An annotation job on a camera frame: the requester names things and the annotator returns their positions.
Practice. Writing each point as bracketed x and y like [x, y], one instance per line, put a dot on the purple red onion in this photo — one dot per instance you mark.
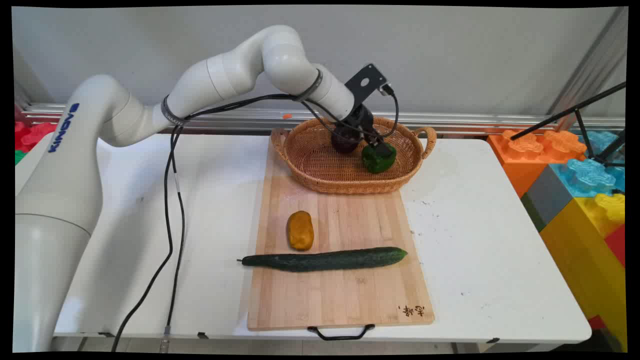
[344, 144]

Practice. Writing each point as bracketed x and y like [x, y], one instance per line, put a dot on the black tripod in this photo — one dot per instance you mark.
[582, 107]

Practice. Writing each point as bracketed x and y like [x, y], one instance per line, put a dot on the yellow-brown potato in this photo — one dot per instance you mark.
[300, 231]

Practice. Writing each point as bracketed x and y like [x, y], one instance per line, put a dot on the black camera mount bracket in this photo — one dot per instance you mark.
[365, 82]

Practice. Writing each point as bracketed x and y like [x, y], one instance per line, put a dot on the woven wicker basket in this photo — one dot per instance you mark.
[325, 165]

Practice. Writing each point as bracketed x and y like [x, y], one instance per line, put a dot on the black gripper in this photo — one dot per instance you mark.
[356, 120]

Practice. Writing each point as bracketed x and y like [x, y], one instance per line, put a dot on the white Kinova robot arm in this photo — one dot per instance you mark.
[65, 175]

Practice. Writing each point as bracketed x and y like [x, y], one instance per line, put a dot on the blue toy building block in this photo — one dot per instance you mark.
[587, 177]
[602, 142]

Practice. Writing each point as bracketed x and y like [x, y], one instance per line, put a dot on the bamboo cutting board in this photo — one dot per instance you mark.
[345, 295]

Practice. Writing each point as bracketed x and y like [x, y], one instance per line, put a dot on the aluminium rail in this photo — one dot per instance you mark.
[475, 120]

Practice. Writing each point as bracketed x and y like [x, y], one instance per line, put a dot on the yellow toy building block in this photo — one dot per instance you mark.
[585, 260]

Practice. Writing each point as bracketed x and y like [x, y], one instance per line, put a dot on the long dark green cucumber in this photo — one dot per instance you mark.
[325, 260]

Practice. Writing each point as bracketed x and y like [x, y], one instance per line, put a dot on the orange toy building block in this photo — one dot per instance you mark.
[520, 160]

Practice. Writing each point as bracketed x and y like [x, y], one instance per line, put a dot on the black table clip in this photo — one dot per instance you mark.
[106, 334]
[493, 340]
[202, 335]

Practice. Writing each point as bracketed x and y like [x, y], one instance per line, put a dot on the green toy building block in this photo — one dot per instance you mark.
[18, 156]

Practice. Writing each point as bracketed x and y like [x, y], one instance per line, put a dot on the green bell pepper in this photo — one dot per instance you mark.
[378, 160]

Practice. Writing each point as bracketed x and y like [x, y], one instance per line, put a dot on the grey toy building block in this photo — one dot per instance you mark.
[547, 197]

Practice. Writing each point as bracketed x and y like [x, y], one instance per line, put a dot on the red toy building block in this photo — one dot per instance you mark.
[32, 135]
[616, 245]

